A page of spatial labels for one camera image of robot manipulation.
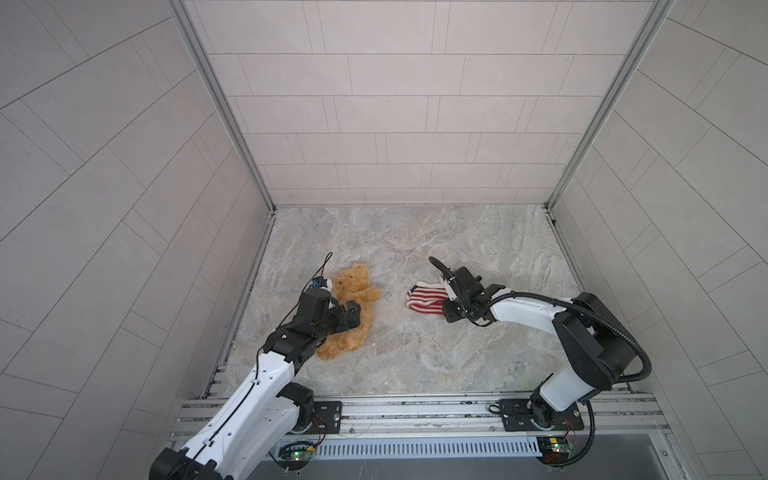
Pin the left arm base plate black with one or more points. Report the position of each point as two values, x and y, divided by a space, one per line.
323 417

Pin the right aluminium corner post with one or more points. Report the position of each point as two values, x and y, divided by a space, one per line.
648 30

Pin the white ventilation grille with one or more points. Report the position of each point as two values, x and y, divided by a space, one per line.
429 448

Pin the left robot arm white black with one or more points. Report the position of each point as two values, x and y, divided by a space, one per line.
268 404

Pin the aluminium mounting rail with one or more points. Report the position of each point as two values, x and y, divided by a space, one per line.
464 415

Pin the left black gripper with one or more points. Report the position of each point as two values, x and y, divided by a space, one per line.
353 318

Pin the red white striped knit sweater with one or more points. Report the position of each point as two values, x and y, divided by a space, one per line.
426 298

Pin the aluminium corner post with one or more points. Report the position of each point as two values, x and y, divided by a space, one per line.
192 40
648 30

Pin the right green circuit board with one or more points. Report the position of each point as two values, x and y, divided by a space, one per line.
554 450

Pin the left green circuit board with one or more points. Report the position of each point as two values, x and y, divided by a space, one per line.
295 456

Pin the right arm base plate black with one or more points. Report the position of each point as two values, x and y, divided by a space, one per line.
525 415

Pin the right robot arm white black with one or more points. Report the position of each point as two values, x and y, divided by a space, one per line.
599 350

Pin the left aluminium corner post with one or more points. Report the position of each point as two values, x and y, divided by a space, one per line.
192 40

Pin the green circuit board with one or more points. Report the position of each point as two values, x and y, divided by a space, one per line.
554 450
295 456

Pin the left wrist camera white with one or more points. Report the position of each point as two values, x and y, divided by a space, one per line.
321 282

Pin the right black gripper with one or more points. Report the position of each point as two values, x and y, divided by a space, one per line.
446 308

